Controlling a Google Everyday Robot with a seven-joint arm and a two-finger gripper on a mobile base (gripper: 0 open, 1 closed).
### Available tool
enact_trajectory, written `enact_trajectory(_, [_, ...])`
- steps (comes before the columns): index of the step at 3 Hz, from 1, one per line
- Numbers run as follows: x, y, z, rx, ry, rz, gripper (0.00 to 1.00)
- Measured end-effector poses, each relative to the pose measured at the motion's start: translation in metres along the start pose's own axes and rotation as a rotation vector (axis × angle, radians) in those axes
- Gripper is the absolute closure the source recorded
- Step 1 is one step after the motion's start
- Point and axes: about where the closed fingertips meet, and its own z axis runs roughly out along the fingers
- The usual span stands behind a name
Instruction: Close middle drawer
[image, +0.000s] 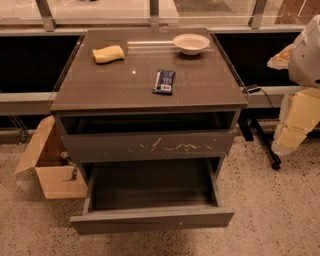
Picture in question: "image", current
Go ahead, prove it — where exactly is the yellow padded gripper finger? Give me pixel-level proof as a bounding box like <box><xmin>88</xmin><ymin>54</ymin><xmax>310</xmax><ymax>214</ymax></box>
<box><xmin>267</xmin><ymin>44</ymin><xmax>292</xmax><ymax>70</ymax></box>
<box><xmin>272</xmin><ymin>88</ymin><xmax>320</xmax><ymax>156</ymax></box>

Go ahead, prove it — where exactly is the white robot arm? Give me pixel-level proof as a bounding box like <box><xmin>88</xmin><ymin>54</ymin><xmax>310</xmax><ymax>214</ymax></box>
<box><xmin>267</xmin><ymin>15</ymin><xmax>320</xmax><ymax>156</ymax></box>

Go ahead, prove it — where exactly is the grey scratched upper drawer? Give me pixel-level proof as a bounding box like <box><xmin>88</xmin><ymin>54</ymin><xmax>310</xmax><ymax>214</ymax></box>
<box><xmin>61</xmin><ymin>130</ymin><xmax>235</xmax><ymax>163</ymax></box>

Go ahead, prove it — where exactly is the dark grey drawer cabinet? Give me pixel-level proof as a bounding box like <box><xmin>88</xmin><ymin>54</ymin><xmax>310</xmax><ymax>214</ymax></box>
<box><xmin>51</xmin><ymin>28</ymin><xmax>247</xmax><ymax>176</ymax></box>

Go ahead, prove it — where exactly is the black wheeled stand leg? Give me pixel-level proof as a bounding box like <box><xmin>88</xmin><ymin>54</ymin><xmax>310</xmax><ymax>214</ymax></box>
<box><xmin>238</xmin><ymin>117</ymin><xmax>281</xmax><ymax>170</ymax></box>

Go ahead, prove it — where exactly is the white bowl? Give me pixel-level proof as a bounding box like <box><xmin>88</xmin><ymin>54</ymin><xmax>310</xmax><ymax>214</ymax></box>
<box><xmin>173</xmin><ymin>34</ymin><xmax>210</xmax><ymax>56</ymax></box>

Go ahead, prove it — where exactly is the blue snack packet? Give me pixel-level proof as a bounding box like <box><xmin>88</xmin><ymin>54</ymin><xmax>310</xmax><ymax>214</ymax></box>
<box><xmin>152</xmin><ymin>70</ymin><xmax>175</xmax><ymax>95</ymax></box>

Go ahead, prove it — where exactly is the yellow sponge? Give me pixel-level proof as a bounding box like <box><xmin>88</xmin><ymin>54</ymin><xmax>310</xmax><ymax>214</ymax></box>
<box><xmin>93</xmin><ymin>45</ymin><xmax>125</xmax><ymax>64</ymax></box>

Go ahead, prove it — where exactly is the bottle inside cardboard box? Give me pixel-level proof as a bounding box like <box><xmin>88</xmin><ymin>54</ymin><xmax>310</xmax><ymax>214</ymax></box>
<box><xmin>60</xmin><ymin>151</ymin><xmax>77</xmax><ymax>181</ymax></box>

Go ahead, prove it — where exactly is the open cardboard box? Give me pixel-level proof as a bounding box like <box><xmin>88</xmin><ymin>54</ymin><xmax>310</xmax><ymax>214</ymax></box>
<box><xmin>15</xmin><ymin>116</ymin><xmax>87</xmax><ymax>199</ymax></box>

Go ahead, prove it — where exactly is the black power adapter with cable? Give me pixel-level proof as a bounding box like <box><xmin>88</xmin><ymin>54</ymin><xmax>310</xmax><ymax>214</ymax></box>
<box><xmin>242</xmin><ymin>84</ymin><xmax>274</xmax><ymax>108</ymax></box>

